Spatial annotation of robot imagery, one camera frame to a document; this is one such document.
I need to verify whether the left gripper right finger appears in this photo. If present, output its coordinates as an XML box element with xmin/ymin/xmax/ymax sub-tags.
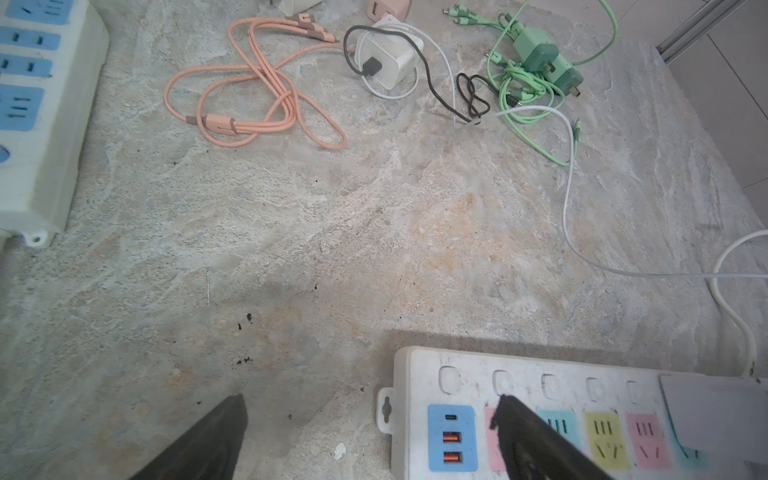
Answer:
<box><xmin>490</xmin><ymin>395</ymin><xmax>611</xmax><ymax>480</ymax></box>

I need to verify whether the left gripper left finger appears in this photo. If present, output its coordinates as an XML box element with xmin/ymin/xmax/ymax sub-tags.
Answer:
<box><xmin>132</xmin><ymin>394</ymin><xmax>248</xmax><ymax>479</ymax></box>

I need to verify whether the white multicolour socket power strip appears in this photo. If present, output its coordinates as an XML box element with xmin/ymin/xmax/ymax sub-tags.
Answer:
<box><xmin>376</xmin><ymin>346</ymin><xmax>756</xmax><ymax>479</ymax></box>

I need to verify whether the white charger adapter with cable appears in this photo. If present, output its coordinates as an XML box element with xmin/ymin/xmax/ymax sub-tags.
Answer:
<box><xmin>468</xmin><ymin>105</ymin><xmax>767</xmax><ymax>464</ymax></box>

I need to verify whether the green charger adapter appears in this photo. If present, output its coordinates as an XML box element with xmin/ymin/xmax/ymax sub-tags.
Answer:
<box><xmin>513</xmin><ymin>27</ymin><xmax>583</xmax><ymax>97</ymax></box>

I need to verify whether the white blue socket power strip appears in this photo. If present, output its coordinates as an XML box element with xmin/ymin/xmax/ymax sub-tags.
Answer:
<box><xmin>1</xmin><ymin>0</ymin><xmax>109</xmax><ymax>248</ymax></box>

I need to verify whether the pink charger adapter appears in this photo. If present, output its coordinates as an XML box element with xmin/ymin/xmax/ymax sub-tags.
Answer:
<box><xmin>366</xmin><ymin>0</ymin><xmax>412</xmax><ymax>22</ymax></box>

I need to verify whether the white power strip cord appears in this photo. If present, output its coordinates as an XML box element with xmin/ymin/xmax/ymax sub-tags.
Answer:
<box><xmin>707</xmin><ymin>229</ymin><xmax>768</xmax><ymax>379</ymax></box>

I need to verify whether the pink charging cable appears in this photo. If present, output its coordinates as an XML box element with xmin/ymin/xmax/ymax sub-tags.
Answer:
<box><xmin>163</xmin><ymin>13</ymin><xmax>349</xmax><ymax>151</ymax></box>

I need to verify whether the green charging cable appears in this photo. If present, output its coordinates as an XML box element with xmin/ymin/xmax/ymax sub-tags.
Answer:
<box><xmin>442</xmin><ymin>0</ymin><xmax>619</xmax><ymax>168</ymax></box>

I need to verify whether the white charger with black cable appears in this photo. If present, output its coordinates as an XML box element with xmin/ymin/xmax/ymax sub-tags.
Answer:
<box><xmin>340</xmin><ymin>14</ymin><xmax>482</xmax><ymax>124</ymax></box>

